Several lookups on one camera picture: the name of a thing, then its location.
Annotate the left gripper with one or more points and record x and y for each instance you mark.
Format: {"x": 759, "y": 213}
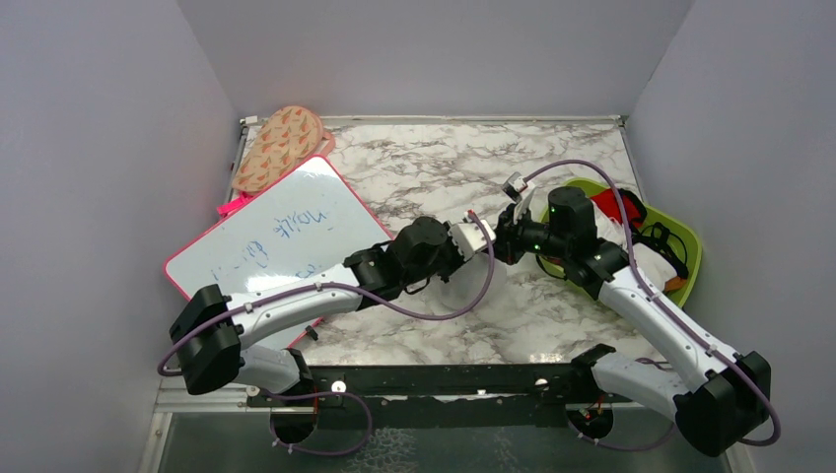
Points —
{"x": 452, "y": 233}

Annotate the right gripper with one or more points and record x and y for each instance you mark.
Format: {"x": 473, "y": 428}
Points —
{"x": 507, "y": 235}

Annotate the white mesh laundry bag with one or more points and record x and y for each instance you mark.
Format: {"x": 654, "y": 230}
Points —
{"x": 466, "y": 283}

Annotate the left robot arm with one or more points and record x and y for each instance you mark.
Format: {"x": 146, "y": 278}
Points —
{"x": 217, "y": 337}

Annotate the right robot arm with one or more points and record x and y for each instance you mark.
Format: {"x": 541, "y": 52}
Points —
{"x": 713, "y": 393}

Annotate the red black garment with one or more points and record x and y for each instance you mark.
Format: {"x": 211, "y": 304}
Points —
{"x": 625, "y": 203}

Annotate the white garment in basket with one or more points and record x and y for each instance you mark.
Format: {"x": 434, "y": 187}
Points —
{"x": 660, "y": 272}

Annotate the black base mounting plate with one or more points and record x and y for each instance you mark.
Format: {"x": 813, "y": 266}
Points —
{"x": 435, "y": 396}

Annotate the pink framed whiteboard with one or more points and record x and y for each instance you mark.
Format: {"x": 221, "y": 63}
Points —
{"x": 307, "y": 222}

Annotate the green plastic basket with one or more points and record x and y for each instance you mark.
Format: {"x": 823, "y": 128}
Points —
{"x": 675, "y": 241}

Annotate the tulip patterned oven mitt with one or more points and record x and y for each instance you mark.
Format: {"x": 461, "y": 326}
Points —
{"x": 289, "y": 136}

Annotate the pink marker clip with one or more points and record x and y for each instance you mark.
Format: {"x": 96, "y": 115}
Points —
{"x": 231, "y": 207}

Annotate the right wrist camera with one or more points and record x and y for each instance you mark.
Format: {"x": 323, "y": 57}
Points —
{"x": 518, "y": 189}

